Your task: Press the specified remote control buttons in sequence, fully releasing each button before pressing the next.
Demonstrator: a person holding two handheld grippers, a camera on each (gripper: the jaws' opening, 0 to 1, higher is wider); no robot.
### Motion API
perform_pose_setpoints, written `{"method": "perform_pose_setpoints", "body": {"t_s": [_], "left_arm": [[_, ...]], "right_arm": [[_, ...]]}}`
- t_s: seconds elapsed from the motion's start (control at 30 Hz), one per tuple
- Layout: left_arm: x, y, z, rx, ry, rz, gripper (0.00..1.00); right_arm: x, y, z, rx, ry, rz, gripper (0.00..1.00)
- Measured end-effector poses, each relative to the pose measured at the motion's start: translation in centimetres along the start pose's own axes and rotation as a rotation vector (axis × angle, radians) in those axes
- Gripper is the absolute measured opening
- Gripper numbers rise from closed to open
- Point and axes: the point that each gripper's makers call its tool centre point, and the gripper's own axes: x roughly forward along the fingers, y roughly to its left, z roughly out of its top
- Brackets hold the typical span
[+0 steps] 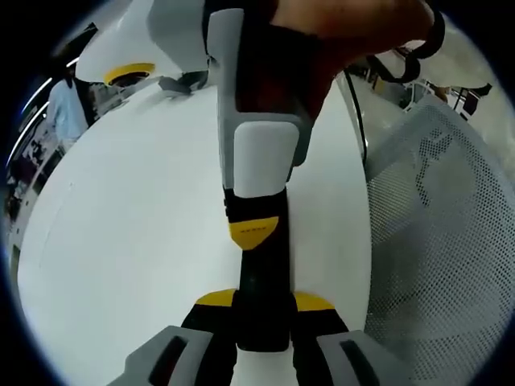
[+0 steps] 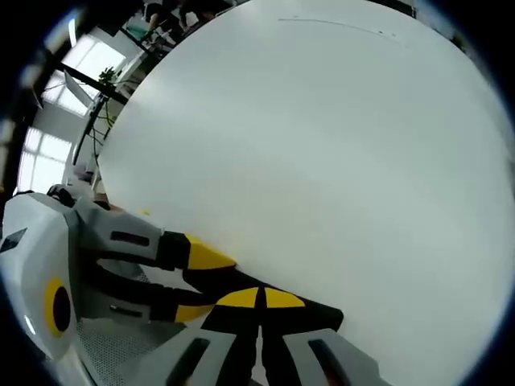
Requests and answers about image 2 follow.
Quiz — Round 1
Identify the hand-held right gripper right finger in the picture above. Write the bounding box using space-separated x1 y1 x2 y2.
259 287 393 386

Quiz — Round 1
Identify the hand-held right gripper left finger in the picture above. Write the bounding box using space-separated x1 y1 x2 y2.
132 285 262 386

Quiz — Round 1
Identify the black curved pole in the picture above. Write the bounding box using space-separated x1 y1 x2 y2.
59 60 118 164

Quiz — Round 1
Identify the white monitor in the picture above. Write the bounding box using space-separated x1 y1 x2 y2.
62 68 97 118

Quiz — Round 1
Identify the small green plant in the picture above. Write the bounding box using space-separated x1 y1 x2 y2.
98 66 118 86

